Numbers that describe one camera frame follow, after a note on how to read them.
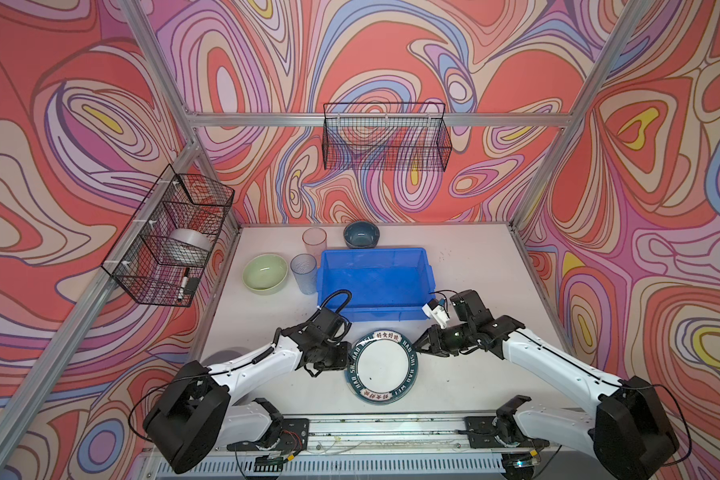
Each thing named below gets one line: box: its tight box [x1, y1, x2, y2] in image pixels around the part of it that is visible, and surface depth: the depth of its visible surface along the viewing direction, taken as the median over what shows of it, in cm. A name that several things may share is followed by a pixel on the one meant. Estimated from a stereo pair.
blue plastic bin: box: [316, 248, 436, 322], surface depth 105 cm
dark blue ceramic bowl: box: [343, 221, 380, 250], surface depth 114 cm
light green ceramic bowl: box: [242, 253, 289, 295], surface depth 103 cm
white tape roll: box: [162, 228, 212, 265], surface depth 73 cm
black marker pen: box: [178, 268, 190, 301], surface depth 74 cm
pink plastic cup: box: [302, 227, 327, 268], surface depth 101 cm
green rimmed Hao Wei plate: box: [345, 329, 419, 405], surface depth 82 cm
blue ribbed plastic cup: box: [290, 253, 318, 295], surface depth 97 cm
